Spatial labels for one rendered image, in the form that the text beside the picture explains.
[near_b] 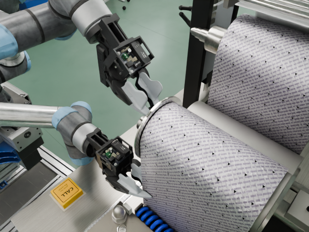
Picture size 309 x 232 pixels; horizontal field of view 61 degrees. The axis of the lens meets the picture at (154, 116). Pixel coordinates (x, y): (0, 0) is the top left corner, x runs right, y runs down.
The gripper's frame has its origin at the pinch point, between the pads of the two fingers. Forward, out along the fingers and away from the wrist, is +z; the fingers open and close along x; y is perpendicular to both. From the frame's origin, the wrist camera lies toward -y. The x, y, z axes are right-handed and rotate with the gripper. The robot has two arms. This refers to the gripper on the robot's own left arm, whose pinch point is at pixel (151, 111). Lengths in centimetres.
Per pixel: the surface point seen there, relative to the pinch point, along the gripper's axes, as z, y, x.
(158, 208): 19.8, -8.8, -8.2
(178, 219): 22.6, -3.1, -8.2
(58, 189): 4.7, -39.4, -19.4
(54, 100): -50, -204, 45
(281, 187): 19.1, 21.9, -2.6
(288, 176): 19.4, 21.6, 0.3
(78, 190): 8.5, -36.2, -15.3
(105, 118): -8, -169, 61
